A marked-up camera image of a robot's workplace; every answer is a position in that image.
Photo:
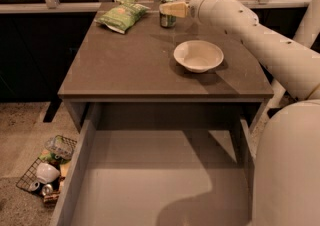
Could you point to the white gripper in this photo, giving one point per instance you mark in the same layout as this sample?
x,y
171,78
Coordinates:
x,y
195,7

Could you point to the green soda can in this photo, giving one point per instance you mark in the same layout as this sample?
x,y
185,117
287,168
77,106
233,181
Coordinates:
x,y
167,21

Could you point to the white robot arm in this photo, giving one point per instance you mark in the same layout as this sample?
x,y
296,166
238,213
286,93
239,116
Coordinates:
x,y
286,189

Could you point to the grey cabinet with top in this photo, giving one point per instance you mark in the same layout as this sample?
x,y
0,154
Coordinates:
x,y
139,67

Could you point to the open grey top drawer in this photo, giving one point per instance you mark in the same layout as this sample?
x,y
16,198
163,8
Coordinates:
x,y
160,164

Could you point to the silver can in basket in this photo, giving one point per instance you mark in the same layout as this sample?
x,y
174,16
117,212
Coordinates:
x,y
47,189
34,186

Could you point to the green chip bag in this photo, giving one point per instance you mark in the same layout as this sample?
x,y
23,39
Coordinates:
x,y
123,16

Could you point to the clear plastic bottle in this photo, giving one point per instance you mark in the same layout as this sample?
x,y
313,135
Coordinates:
x,y
57,146

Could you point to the white bowl in basket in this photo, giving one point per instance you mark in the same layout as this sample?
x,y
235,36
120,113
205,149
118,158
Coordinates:
x,y
46,173

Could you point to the black wire basket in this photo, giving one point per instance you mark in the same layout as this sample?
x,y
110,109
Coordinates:
x,y
47,157

